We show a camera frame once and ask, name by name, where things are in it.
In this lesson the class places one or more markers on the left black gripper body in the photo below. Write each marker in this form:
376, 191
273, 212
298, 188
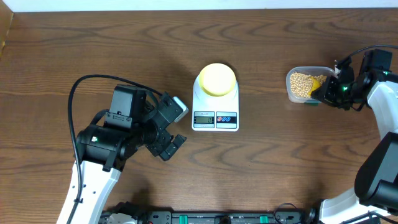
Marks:
160, 140

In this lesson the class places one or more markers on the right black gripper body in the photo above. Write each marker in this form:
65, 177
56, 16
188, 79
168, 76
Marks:
344, 94

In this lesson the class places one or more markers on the yellow measuring scoop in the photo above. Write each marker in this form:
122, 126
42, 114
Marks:
315, 85

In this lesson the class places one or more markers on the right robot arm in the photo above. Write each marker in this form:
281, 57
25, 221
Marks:
373, 196

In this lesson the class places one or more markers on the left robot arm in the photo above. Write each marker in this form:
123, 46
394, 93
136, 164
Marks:
112, 137

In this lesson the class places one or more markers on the white digital kitchen scale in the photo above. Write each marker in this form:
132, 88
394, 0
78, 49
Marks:
215, 113

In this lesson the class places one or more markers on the pale yellow bowl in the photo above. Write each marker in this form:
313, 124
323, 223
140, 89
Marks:
217, 79

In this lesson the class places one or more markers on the green label on container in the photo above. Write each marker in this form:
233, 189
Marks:
312, 103

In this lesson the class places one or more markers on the soybeans pile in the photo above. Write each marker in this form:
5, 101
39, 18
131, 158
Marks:
301, 83

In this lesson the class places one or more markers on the clear plastic container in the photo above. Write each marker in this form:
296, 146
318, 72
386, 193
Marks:
309, 70

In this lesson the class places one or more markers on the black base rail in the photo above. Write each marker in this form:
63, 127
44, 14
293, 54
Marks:
129, 213

